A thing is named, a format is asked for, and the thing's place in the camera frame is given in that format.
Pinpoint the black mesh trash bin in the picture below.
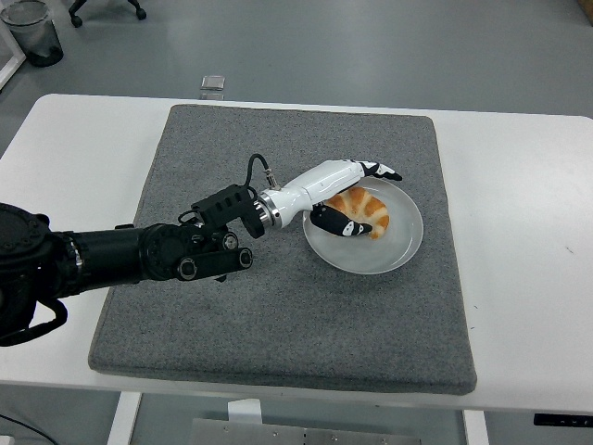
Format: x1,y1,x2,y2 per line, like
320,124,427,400
0,0,65,69

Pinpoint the grey felt mat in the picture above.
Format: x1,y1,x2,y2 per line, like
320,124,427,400
87,104,478,397

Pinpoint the round grey plate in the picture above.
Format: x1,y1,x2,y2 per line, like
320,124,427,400
301,178,424,274

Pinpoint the grey metal plate with screws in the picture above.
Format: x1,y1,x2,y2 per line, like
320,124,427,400
188,417,368,445

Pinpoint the black table control panel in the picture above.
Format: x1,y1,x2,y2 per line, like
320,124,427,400
532,412,593,427

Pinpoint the white frame furniture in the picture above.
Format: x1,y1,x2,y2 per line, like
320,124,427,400
0,20,27,92

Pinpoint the white table bracket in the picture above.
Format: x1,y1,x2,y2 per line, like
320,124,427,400
226,399,264,426

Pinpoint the clear floor socket cover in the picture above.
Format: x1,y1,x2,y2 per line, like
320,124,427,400
200,73,228,100

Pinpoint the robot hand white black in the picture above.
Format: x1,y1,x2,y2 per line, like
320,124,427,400
268,159,404,238

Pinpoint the golden croissant bread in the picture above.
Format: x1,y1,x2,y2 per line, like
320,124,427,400
323,185,390,241

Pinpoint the black floor cable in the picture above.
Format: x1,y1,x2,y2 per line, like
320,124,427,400
0,410,61,445

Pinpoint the black office chair base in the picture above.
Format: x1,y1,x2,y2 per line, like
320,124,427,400
68,0,148,28

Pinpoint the white table leg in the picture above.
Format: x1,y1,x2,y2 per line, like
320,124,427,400
106,391,143,445
462,410,488,445

